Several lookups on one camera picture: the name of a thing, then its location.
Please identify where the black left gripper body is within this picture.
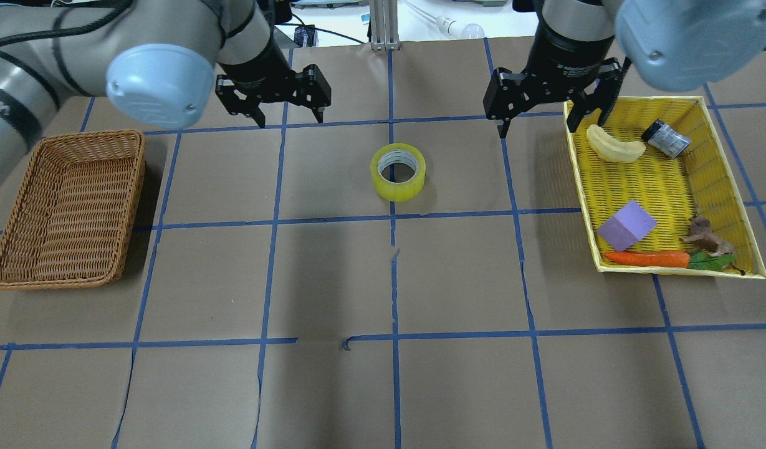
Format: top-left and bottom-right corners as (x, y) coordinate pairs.
(216, 38), (309, 106)

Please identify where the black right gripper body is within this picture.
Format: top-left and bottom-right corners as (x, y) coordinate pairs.
(516, 24), (615, 106)

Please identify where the yellow tape roll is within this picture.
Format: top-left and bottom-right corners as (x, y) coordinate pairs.
(370, 143), (426, 202)

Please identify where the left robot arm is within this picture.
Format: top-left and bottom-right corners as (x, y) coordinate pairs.
(0, 1), (332, 187)

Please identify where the yellow toy banana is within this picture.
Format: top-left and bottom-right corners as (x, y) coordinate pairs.
(586, 124), (646, 164)

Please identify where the small black can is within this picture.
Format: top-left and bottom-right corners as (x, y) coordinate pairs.
(640, 119), (692, 159)

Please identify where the yellow plastic tray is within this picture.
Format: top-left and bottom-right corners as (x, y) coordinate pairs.
(565, 96), (766, 279)

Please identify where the purple foam cube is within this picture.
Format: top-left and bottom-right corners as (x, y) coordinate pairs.
(596, 201), (658, 252)

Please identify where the brown toy figure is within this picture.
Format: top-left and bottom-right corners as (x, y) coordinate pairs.
(679, 216), (736, 258)

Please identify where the orange toy carrot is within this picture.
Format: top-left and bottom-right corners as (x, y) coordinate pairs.
(604, 250), (747, 276)

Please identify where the brown wicker basket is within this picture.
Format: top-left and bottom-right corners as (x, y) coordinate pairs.
(0, 130), (146, 291)

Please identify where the aluminium frame post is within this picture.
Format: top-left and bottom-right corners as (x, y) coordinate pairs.
(368, 0), (401, 51)

